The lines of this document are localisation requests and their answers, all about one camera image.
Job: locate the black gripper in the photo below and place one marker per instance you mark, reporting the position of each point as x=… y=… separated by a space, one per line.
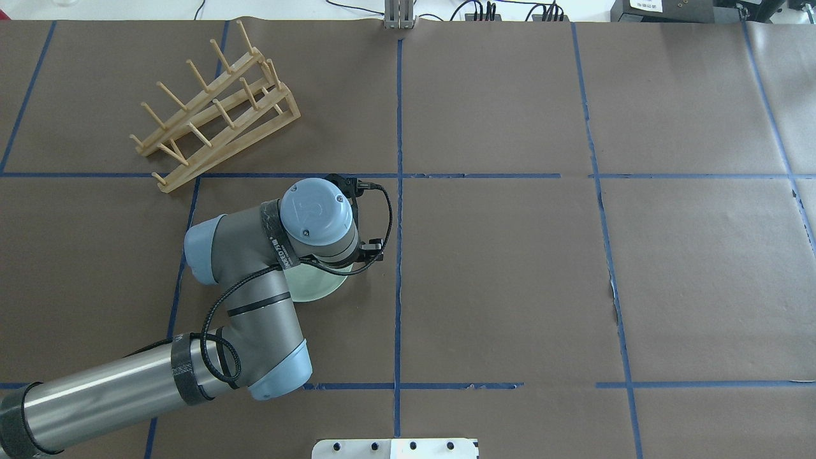
x=371 y=245

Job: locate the light green ceramic plate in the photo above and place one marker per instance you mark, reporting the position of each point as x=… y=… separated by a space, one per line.
x=307 y=283

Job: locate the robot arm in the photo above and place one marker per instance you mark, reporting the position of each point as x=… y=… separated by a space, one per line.
x=250 y=337

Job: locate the wooden dish rack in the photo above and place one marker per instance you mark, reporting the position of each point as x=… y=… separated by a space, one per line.
x=243 y=104

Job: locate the black power strip left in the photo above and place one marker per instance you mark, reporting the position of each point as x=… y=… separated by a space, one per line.
x=482 y=11

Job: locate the black power strip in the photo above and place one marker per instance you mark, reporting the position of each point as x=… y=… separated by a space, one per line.
x=482 y=11
x=550 y=12

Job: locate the black power strip right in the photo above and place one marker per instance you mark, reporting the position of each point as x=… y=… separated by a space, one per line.
x=550 y=12

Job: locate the black equipment box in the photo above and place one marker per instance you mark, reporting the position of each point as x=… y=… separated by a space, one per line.
x=697 y=12

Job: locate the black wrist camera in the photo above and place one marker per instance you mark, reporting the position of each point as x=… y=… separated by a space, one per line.
x=348 y=186

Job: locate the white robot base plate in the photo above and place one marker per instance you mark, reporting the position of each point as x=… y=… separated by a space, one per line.
x=455 y=447

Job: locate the grey aluminium frame post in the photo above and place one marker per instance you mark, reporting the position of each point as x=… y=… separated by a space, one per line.
x=399 y=14

